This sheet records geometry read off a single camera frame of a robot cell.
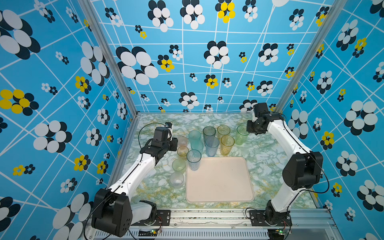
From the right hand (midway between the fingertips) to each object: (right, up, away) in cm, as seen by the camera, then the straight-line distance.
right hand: (251, 128), depth 90 cm
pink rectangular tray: (-17, -30, -3) cm, 34 cm away
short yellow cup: (-43, -15, +6) cm, 46 cm away
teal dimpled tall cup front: (-33, -10, +3) cm, 35 cm away
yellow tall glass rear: (-14, -1, +20) cm, 25 cm away
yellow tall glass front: (-14, -9, +4) cm, 17 cm away
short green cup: (-45, -23, -1) cm, 50 cm away
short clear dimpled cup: (-45, -29, -5) cm, 54 cm away
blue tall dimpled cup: (-24, -11, +3) cm, 27 cm away
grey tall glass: (-26, -2, +5) cm, 26 cm away
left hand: (-46, -6, -5) cm, 47 cm away
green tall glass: (-6, -4, +1) cm, 7 cm away
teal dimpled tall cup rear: (-35, -5, +9) cm, 37 cm away
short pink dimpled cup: (-44, -8, +10) cm, 45 cm away
